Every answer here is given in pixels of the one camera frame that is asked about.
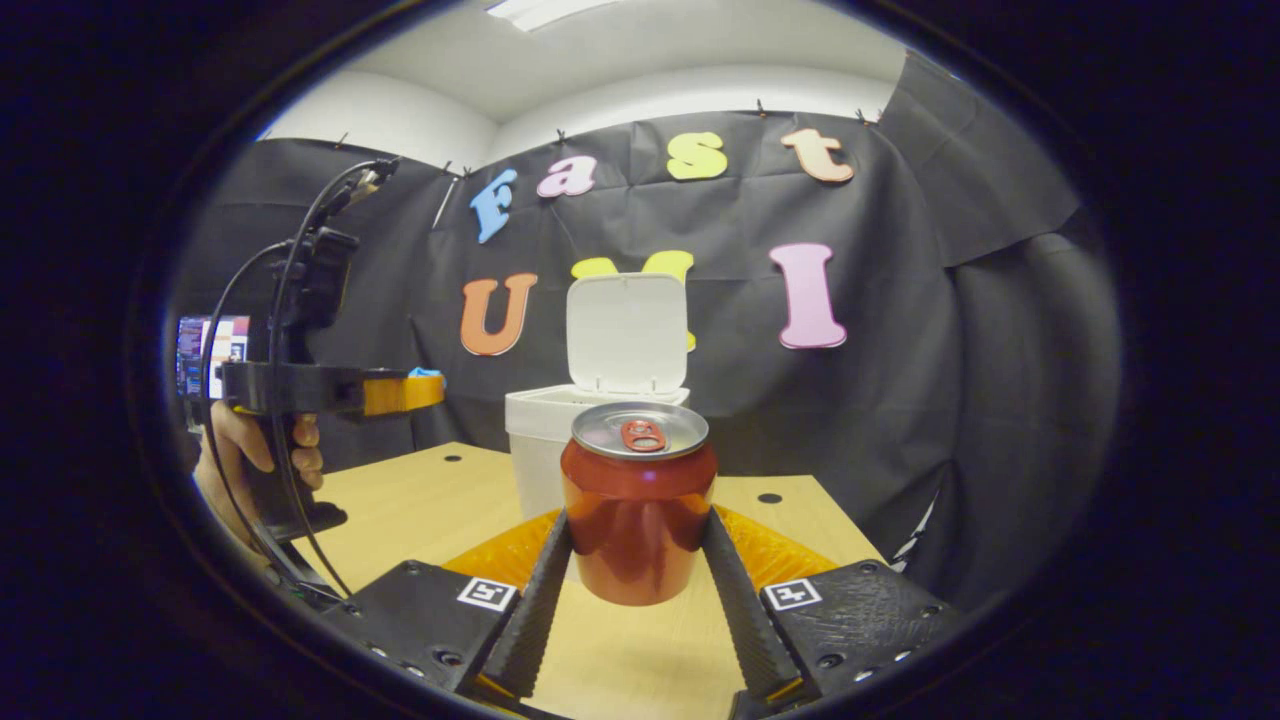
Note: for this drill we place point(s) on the wooden desktop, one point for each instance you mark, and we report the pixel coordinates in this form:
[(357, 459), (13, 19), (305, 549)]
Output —
[(420, 520)]

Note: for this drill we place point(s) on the white desktop garbage bin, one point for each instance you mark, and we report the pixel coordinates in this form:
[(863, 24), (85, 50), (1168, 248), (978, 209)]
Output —
[(625, 330)]

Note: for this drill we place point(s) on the red pop can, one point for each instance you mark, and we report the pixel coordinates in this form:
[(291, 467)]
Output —
[(635, 520)]

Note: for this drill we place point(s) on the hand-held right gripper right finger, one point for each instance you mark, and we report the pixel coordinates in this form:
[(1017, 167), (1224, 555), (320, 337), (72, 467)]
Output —
[(745, 620)]

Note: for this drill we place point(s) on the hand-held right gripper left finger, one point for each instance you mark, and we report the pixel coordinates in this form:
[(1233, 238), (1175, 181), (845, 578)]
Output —
[(535, 625)]

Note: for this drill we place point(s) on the computer monitor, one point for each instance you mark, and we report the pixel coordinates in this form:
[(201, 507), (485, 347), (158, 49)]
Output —
[(190, 355)]

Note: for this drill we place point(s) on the black backdrop cloth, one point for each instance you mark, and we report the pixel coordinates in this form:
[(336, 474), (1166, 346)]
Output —
[(950, 400)]

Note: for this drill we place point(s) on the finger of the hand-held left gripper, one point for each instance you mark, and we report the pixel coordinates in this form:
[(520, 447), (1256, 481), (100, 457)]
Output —
[(400, 395)]

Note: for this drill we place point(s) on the ceiling light panel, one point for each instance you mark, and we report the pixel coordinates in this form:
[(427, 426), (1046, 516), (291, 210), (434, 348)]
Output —
[(540, 12)]

